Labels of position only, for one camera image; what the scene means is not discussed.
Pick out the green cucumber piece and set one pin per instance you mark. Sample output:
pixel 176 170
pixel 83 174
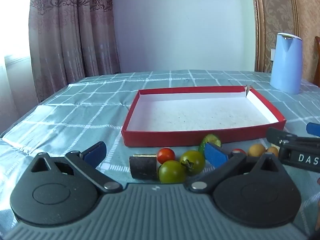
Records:
pixel 209 138

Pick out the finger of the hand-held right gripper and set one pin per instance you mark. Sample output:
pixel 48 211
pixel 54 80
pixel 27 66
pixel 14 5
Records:
pixel 313 129
pixel 277 135

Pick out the gold framed wall panel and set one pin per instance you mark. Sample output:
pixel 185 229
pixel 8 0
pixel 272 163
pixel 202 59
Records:
pixel 277 10

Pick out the pink patterned curtain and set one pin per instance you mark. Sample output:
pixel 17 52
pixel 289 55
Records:
pixel 75 30

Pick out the red cardboard box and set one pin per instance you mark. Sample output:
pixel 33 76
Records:
pixel 200 110

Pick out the dark sugarcane piece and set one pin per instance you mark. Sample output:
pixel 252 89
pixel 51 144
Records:
pixel 142 167

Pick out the light blue kettle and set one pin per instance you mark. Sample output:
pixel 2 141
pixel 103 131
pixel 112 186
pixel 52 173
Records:
pixel 286 62

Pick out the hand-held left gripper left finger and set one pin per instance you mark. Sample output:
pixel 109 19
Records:
pixel 96 153

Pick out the wooden chair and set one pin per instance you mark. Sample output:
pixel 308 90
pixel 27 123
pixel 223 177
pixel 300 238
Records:
pixel 317 62

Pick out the red cherry tomato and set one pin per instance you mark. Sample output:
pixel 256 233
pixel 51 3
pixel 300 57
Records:
pixel 165 155
pixel 238 150

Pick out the green tomato with stem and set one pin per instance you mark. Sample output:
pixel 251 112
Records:
pixel 196 158

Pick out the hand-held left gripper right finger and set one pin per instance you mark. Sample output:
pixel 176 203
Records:
pixel 215 155

